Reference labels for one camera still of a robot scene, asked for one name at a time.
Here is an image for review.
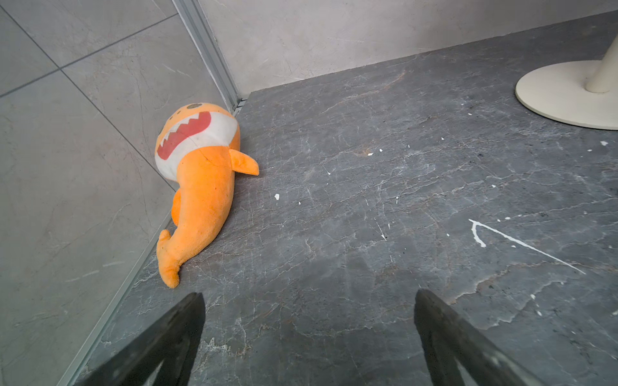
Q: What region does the orange shark plush toy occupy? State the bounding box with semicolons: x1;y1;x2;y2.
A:
154;103;259;288

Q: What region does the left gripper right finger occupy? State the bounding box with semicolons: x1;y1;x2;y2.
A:
414;289;544;385

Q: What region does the left cream utensil stand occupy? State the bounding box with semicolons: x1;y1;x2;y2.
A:
515;40;617;131

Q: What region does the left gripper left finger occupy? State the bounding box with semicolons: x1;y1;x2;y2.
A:
78;293;205;385

